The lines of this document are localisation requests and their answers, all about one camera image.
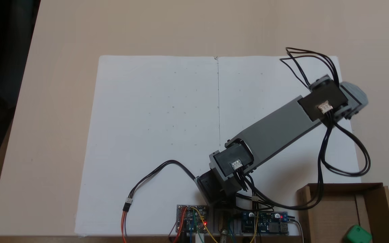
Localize green dice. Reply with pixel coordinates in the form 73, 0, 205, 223
345, 225, 373, 243

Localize large white paper sheet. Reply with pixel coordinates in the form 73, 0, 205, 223
75, 55, 362, 237

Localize motor driver circuit board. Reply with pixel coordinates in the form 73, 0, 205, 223
176, 204, 211, 234

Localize blue power converter board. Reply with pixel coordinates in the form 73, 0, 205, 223
239, 210, 290, 236

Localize brown cardboard box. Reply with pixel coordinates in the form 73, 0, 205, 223
296, 182, 389, 243

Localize black servo cable with connector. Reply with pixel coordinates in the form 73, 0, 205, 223
235, 175, 276, 211

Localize black and orange servo cable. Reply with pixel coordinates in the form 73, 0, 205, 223
122, 160, 198, 243

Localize long black servo cable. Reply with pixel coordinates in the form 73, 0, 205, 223
238, 111, 371, 211

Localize black looped servo cable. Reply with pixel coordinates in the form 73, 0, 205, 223
279, 47, 341, 89

